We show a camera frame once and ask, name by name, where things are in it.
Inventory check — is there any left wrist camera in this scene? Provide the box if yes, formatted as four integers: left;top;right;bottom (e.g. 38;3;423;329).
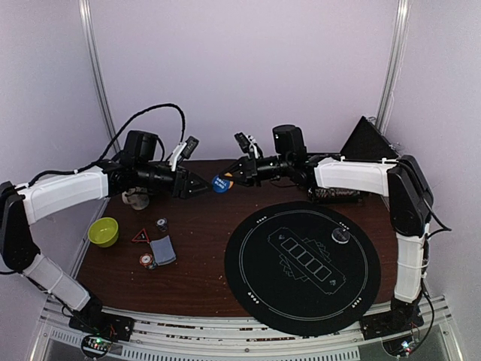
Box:
168;136;200;171

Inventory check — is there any black red triangle marker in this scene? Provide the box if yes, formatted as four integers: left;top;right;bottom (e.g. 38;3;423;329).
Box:
132;228;150;243

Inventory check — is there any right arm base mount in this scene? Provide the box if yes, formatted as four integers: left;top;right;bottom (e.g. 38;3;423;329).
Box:
360;308;425;340

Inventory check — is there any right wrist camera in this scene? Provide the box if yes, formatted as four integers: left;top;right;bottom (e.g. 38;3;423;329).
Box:
234;132;263;159

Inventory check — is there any orange poker chip stack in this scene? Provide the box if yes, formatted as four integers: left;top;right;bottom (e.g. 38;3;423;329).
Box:
139;253;157;270

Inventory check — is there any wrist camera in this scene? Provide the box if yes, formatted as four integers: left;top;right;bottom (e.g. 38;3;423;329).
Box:
234;132;263;159
168;136;200;171

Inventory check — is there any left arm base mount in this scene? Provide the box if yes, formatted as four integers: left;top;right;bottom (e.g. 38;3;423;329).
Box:
68;306;135;341

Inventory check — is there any blue small blind button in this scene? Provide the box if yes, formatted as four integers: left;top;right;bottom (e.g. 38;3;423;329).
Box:
211;175;234;194

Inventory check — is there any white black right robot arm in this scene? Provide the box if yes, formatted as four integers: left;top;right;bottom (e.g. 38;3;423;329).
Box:
219;124;435;335

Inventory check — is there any left aluminium corner post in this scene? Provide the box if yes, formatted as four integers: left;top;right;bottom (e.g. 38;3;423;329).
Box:
78;0;115;139

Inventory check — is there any right aluminium corner post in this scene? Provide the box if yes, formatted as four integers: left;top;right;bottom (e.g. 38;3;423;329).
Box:
376;0;411;134

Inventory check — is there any aluminium corner post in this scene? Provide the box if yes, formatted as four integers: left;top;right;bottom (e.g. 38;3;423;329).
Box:
376;0;411;134
78;0;115;139

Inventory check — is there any purple poker chip stack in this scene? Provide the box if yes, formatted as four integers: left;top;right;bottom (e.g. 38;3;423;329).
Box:
156;218;168;232

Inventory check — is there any black poker chip case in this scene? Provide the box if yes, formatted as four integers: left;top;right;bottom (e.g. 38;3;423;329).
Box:
306;115;399;206

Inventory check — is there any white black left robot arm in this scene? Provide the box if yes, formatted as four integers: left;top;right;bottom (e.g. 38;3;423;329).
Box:
1;130;210;334

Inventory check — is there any grey playing card deck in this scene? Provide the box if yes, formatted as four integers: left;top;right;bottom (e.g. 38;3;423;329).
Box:
150;235;177;265

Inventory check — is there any white floral ceramic mug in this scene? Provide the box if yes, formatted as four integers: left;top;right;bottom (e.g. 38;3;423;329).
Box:
122;187;150;211

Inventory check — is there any grey dealer button on mat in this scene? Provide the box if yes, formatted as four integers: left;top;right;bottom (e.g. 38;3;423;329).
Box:
331;227;351;244

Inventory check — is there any round black poker mat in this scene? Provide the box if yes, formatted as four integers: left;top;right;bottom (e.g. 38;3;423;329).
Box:
224;202;381;336

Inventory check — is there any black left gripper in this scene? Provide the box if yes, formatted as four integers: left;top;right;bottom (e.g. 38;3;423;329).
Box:
135;162;213;199

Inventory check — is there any lime green bowl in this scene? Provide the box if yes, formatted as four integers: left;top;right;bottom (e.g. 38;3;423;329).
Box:
87;217;119;248

